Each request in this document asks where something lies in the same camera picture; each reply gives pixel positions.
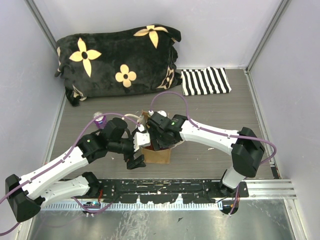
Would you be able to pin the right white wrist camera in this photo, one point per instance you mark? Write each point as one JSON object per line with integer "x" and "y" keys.
{"x": 161, "y": 112}

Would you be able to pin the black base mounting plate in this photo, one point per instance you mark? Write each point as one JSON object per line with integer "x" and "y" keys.
{"x": 161, "y": 191}

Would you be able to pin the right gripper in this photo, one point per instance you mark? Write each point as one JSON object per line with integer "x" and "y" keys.
{"x": 154, "y": 134}

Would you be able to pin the purple can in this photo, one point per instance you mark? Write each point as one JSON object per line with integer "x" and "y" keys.
{"x": 100, "y": 120}

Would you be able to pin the aluminium rail frame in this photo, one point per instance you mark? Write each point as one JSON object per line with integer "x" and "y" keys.
{"x": 263, "y": 189}

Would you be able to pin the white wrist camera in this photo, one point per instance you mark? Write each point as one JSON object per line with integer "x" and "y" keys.
{"x": 161, "y": 112}
{"x": 141, "y": 138}

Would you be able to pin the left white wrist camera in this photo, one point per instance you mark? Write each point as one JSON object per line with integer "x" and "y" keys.
{"x": 141, "y": 138}

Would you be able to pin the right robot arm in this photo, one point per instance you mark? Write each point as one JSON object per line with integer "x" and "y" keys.
{"x": 245, "y": 149}

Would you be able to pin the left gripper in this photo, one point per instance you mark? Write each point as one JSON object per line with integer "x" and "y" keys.
{"x": 132, "y": 163}

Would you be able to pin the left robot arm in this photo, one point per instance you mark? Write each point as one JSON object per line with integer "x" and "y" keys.
{"x": 29, "y": 193}

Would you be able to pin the black white striped cloth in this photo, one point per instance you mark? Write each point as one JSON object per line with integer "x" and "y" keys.
{"x": 206, "y": 81}

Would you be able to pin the black floral plush blanket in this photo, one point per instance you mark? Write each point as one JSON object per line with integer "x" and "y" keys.
{"x": 136, "y": 61}

